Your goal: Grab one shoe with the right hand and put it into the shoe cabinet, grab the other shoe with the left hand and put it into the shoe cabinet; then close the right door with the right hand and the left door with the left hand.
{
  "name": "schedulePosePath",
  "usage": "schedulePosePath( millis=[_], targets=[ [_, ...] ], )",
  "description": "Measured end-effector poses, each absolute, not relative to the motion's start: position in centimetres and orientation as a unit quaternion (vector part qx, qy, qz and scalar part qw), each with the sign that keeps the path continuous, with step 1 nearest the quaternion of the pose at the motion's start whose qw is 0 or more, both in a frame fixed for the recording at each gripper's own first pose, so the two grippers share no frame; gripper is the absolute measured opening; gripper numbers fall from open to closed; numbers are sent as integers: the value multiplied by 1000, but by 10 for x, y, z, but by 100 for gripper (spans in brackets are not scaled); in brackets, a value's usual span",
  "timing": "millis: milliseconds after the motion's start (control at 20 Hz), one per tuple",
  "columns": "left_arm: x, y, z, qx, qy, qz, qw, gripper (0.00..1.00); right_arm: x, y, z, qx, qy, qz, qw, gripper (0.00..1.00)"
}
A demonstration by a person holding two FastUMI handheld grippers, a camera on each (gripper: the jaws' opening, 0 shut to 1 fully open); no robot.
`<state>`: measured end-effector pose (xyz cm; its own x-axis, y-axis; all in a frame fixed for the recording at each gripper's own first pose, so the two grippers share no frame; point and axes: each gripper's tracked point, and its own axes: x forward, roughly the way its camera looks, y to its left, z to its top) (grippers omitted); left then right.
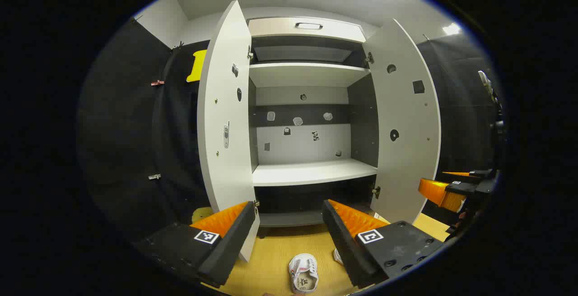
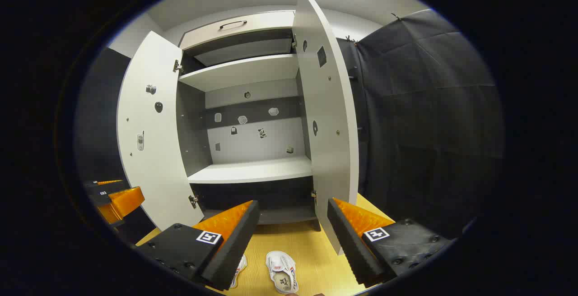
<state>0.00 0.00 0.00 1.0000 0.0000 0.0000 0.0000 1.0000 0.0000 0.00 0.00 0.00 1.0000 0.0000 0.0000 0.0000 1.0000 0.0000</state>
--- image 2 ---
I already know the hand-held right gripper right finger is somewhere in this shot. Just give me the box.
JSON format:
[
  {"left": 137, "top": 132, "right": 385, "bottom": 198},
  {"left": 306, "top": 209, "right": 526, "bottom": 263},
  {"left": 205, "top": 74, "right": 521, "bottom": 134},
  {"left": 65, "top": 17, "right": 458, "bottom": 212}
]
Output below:
[{"left": 327, "top": 198, "right": 452, "bottom": 288}]

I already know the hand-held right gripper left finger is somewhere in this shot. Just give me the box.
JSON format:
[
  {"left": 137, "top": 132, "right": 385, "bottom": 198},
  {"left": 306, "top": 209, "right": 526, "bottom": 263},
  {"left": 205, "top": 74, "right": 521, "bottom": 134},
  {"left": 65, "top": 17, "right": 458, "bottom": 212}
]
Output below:
[{"left": 135, "top": 200, "right": 260, "bottom": 292}]

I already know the white canvas shoe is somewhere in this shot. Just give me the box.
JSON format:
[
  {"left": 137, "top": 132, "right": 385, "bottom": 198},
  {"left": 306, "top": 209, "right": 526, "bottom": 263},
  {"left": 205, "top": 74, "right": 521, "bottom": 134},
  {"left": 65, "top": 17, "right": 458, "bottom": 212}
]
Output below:
[
  {"left": 230, "top": 254, "right": 248, "bottom": 288},
  {"left": 266, "top": 251, "right": 299, "bottom": 294}
]

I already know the white shoe cabinet door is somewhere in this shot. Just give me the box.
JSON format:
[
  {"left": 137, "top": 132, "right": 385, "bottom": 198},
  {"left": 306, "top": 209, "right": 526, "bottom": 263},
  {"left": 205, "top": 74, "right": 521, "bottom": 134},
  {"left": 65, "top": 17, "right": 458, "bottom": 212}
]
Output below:
[
  {"left": 117, "top": 31, "right": 205, "bottom": 232},
  {"left": 293, "top": 0, "right": 359, "bottom": 255}
]

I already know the white and grey shoe cabinet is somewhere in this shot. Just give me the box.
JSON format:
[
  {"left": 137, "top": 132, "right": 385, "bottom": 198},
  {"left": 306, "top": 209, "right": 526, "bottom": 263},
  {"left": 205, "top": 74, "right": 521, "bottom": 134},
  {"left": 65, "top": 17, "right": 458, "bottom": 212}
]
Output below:
[{"left": 175, "top": 10, "right": 322, "bottom": 232}]

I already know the black backdrop cloth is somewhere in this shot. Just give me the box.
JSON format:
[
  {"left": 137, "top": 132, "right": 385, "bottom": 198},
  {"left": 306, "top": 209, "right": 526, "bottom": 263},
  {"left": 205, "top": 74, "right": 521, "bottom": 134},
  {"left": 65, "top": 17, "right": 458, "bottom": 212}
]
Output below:
[{"left": 336, "top": 9, "right": 505, "bottom": 240}]

